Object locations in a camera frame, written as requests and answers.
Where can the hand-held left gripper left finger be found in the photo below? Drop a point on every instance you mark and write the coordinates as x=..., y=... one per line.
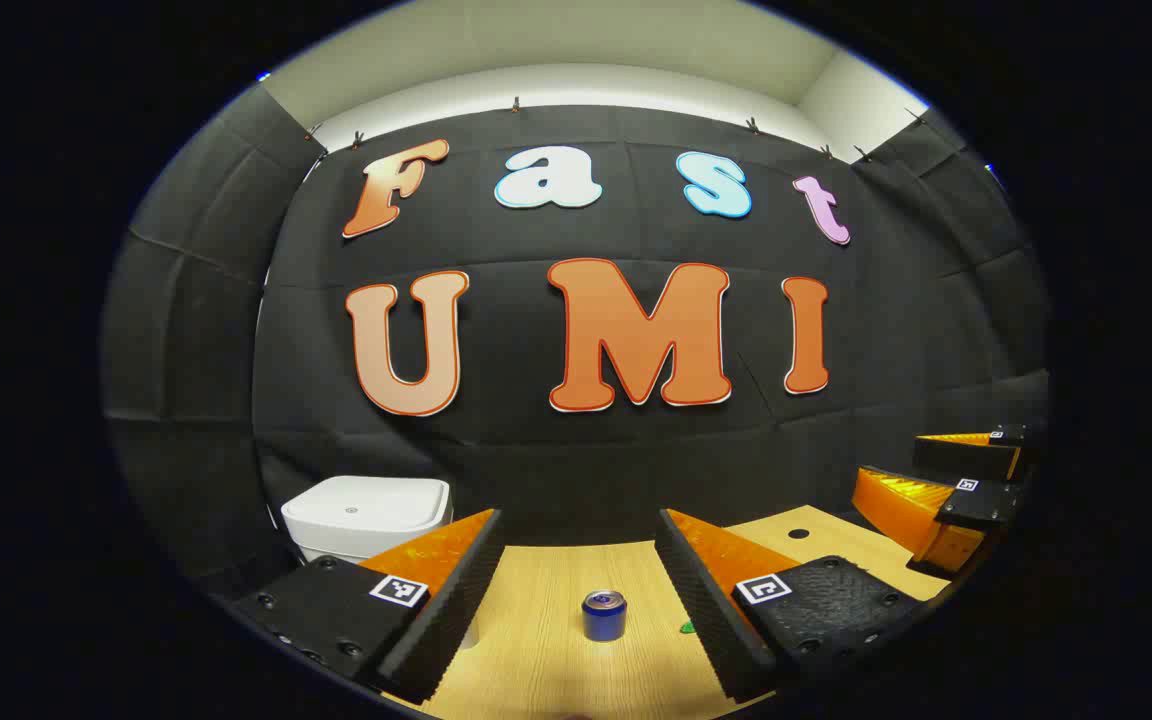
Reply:
x=456, y=610

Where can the black backdrop cloth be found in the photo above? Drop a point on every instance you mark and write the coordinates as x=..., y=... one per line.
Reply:
x=516, y=450

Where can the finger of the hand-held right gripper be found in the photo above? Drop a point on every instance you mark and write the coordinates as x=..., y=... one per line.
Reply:
x=981, y=508
x=966, y=458

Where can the white desktop garbage bin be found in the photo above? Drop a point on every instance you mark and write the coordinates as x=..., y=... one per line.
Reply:
x=366, y=512

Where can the row of small cloth clips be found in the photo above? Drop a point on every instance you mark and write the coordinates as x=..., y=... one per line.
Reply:
x=515, y=104

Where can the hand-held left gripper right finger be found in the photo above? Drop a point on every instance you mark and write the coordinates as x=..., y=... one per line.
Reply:
x=706, y=610

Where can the blue pop can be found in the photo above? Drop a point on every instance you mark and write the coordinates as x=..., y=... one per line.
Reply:
x=604, y=618

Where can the wooden desktop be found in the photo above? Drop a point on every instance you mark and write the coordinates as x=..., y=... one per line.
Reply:
x=546, y=620

